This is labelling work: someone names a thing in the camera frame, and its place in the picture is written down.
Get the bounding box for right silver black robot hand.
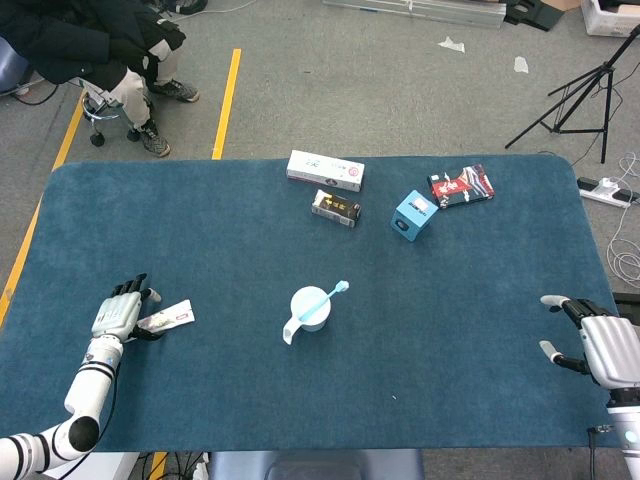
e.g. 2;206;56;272
538;293;640;390

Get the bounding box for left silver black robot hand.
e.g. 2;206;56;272
89;272;164;344

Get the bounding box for white toothpaste tube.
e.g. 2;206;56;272
135;298;196;332

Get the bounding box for light blue toothbrush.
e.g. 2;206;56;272
301;280;350;323

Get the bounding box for white robot base panel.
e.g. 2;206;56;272
29;452;139;480

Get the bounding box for white pink long box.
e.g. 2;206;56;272
285;149;366;194

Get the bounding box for blue table mat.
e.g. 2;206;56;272
0;153;617;454

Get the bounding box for white power strip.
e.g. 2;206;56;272
577;176;634;209

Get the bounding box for black round stool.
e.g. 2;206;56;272
79;79;151;148

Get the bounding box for flat red black box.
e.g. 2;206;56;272
427;163;496;210

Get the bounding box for blue cube speaker box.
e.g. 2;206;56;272
390;189;439;243

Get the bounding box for blue grey chair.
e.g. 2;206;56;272
207;449;426;480

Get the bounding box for small black silver box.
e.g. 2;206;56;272
310;188;363;229

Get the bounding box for blue rounded object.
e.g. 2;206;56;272
0;37;34;96

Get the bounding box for person in black jacket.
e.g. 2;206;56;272
0;0;201;158

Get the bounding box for black tripod stand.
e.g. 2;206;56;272
504;22;640;165

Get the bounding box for white storage bin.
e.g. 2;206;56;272
579;0;640;39

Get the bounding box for long white aluminium rails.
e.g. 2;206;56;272
322;0;509;31

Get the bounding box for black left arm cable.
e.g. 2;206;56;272
49;394;119;476

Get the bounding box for white coiled cable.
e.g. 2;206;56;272
606;152;640;291

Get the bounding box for cables under table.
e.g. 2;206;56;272
138;452;209;480

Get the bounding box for light blue cup white handle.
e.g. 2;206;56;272
282;285;333;347

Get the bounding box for black floor cable bundle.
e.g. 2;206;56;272
149;0;211;21

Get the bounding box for black metal bracket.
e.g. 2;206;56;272
503;0;566;32

